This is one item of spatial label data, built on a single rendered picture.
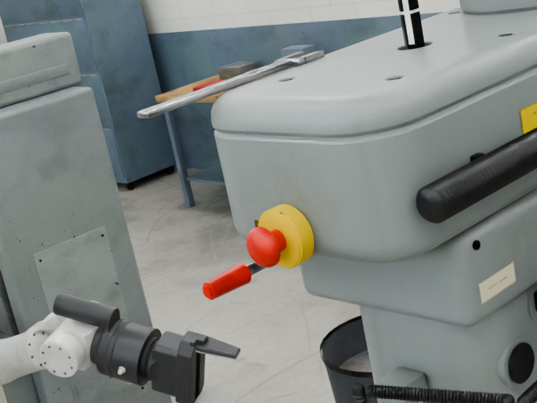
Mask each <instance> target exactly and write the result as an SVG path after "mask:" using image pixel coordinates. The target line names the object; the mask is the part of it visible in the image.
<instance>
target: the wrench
mask: <svg viewBox="0 0 537 403"><path fill-rule="evenodd" d="M323 57H324V51H323V50H321V51H316V52H313V53H310V54H306V55H304V52H297V53H294V54H290V55H288V56H285V57H283V58H280V59H278V60H276V61H274V63H272V64H269V65H267V66H263V67H261V68H258V69H256V70H251V71H249V72H246V73H245V74H241V75H238V76H236V77H234V78H230V79H227V80H224V81H223V82H218V83H216V84H213V85H211V86H207V87H205V88H202V89H200V90H196V91H193V92H191V93H189V94H185V95H182V96H180V97H178V98H174V99H171V100H168V101H167V102H162V103H160V104H157V105H155V106H151V107H149V108H146V109H144V110H140V111H138V112H137V116H138V117H139V118H153V117H155V116H157V115H160V114H163V113H166V112H169V111H170V110H175V109H177V108H179V107H182V106H186V105H188V104H190V103H193V102H196V101H199V100H201V99H203V98H207V97H210V96H212V95H214V94H219V93H220V92H223V91H226V90H229V89H232V88H234V87H236V86H240V85H243V84H245V83H247V82H251V81H253V80H256V79H258V78H262V77H264V76H267V75H269V74H273V73H276V72H277V71H280V70H284V69H286V68H289V67H291V66H300V65H303V64H305V63H309V62H312V61H315V60H317V59H319V58H323Z"/></svg>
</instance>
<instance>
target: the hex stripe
mask: <svg viewBox="0 0 537 403"><path fill-rule="evenodd" d="M402 3H403V8H404V17H405V22H406V27H407V32H408V41H409V45H411V44H415V42H414V37H413V31H412V22H411V17H410V12H409V6H408V0H402Z"/></svg>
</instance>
